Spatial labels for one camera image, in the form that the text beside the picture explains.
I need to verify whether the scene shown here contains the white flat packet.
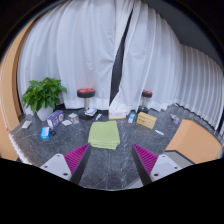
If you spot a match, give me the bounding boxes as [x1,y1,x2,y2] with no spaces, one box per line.
[20,120,33,130]

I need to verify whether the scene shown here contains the white curtain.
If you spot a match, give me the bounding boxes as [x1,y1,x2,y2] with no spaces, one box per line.
[16,0,134,111]
[109,0,224,134]

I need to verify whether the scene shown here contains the black stool with red seat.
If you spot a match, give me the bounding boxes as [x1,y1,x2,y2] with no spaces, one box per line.
[76,87,96,120]
[137,89,153,114]

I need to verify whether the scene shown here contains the white and orange tissue box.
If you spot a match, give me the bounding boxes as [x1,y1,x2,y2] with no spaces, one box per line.
[108,105,129,121]

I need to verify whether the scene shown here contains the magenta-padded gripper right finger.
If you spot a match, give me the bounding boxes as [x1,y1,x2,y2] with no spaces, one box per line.
[131,143,184,186]

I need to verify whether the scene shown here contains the orange wooden counter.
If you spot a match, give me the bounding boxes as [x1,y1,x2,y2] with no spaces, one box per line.
[164,119,224,165]

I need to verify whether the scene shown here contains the small white and blue box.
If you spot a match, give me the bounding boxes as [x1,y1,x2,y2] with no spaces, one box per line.
[127,112,137,124]

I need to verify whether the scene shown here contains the yellow cardboard box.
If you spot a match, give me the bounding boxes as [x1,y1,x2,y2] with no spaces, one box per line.
[136,111,158,130]

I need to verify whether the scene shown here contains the green towel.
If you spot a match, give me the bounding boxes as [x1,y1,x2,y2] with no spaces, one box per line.
[87,120,121,150]

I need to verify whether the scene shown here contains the green potted plant, white pot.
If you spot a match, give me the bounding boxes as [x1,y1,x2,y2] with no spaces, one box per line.
[21,77,68,122]

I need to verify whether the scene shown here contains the purple cardboard box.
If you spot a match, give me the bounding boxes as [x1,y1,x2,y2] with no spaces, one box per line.
[46,109,65,131]

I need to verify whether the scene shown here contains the small pinkish bottle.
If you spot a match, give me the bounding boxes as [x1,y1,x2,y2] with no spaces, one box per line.
[169,113,181,125]

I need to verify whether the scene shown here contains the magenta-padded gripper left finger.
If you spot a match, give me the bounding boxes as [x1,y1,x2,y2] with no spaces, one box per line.
[39,143,92,185]

